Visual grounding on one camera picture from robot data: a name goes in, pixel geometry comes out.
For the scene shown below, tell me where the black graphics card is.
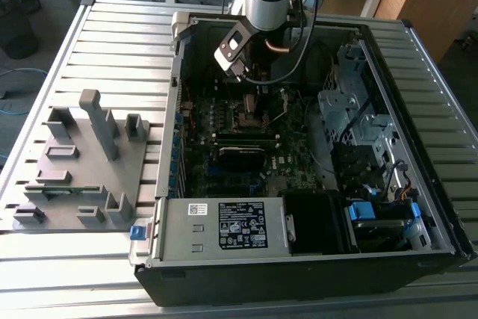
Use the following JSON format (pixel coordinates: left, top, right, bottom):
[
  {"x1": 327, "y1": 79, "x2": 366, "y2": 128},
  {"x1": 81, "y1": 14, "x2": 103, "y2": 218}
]
[{"x1": 218, "y1": 146, "x2": 267, "y2": 174}]

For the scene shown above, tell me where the thick black cable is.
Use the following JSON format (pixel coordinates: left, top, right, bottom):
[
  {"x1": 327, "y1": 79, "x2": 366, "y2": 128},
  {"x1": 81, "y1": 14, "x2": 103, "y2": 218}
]
[{"x1": 337, "y1": 96, "x2": 373, "y2": 148}]

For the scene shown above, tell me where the metal socket cover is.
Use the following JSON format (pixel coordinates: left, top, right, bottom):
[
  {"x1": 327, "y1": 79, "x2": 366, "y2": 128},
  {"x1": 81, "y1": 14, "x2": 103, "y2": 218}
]
[{"x1": 267, "y1": 87, "x2": 289, "y2": 128}]

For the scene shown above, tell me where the CPU socket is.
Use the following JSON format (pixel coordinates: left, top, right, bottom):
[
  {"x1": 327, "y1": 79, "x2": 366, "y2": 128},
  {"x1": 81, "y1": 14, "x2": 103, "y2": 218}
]
[{"x1": 231, "y1": 101, "x2": 272, "y2": 133}]

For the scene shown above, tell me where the metal disk bay cage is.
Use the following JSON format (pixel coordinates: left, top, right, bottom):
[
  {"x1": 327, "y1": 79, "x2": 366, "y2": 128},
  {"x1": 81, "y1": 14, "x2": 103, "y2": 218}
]
[{"x1": 317, "y1": 43, "x2": 397, "y2": 155}]

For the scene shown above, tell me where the grey parts rack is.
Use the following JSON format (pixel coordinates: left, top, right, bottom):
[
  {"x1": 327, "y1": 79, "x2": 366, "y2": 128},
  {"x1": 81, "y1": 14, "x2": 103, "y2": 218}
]
[{"x1": 1, "y1": 89, "x2": 152, "y2": 232}]

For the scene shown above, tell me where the black RAM slot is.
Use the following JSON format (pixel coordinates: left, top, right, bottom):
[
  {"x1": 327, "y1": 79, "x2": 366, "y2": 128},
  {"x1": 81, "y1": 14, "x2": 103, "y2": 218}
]
[
  {"x1": 216, "y1": 131, "x2": 280, "y2": 140},
  {"x1": 213, "y1": 138, "x2": 282, "y2": 148}
]

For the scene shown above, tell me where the thin white wire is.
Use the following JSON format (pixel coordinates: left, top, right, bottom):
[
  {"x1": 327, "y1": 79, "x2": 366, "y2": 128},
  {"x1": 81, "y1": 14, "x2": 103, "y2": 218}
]
[{"x1": 302, "y1": 96, "x2": 337, "y2": 175}]

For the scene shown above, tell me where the grey power supply unit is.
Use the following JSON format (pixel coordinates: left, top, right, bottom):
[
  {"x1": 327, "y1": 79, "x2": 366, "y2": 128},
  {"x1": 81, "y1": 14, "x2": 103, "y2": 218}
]
[{"x1": 160, "y1": 197, "x2": 292, "y2": 260}]

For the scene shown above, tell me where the green RAM stick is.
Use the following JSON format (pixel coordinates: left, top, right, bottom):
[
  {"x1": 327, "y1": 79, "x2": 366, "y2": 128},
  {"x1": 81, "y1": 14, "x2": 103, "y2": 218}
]
[{"x1": 43, "y1": 185, "x2": 102, "y2": 197}]

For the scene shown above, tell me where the multicolour power wire bundle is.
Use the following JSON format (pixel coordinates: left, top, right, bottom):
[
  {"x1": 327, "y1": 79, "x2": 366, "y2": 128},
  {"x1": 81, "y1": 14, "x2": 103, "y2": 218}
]
[{"x1": 384, "y1": 160, "x2": 420, "y2": 204}]

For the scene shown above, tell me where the green motherboard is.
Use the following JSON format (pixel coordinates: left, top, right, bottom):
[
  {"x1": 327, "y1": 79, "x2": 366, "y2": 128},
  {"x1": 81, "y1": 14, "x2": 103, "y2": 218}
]
[{"x1": 179, "y1": 83, "x2": 337, "y2": 199}]

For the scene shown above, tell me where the black looped cable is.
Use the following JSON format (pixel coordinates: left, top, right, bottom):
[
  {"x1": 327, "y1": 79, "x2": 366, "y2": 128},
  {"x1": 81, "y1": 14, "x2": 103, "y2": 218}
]
[{"x1": 302, "y1": 40, "x2": 334, "y2": 87}]

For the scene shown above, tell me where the black waste bin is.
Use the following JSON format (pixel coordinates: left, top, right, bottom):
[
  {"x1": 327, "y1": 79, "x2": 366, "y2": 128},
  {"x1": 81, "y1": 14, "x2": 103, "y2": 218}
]
[{"x1": 0, "y1": 0, "x2": 42, "y2": 61}]

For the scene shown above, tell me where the tan wrist cable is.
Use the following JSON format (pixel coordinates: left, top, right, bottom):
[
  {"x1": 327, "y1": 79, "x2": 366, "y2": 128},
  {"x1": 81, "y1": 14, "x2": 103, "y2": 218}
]
[{"x1": 265, "y1": 37, "x2": 289, "y2": 54}]

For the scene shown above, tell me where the blue disk carrier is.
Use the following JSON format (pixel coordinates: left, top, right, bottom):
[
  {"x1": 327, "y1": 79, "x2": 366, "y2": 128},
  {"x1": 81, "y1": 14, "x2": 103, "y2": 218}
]
[{"x1": 346, "y1": 201, "x2": 426, "y2": 253}]

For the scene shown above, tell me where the grey chipset heatsink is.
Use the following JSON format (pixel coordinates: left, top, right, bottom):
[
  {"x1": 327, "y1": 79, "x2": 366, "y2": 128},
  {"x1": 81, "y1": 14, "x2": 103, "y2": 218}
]
[{"x1": 267, "y1": 176, "x2": 289, "y2": 196}]

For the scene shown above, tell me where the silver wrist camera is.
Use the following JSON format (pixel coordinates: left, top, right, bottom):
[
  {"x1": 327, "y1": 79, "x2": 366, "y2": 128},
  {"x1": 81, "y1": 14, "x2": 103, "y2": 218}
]
[{"x1": 213, "y1": 26, "x2": 250, "y2": 83}]

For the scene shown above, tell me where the blue floor cable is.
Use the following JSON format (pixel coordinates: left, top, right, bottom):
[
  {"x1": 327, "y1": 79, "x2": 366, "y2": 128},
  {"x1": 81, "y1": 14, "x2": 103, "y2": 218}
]
[{"x1": 0, "y1": 67, "x2": 49, "y2": 117}]

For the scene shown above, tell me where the black PC case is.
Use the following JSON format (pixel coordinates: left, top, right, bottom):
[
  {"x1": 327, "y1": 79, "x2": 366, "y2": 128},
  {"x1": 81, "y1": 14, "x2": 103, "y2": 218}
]
[{"x1": 128, "y1": 10, "x2": 477, "y2": 307}]

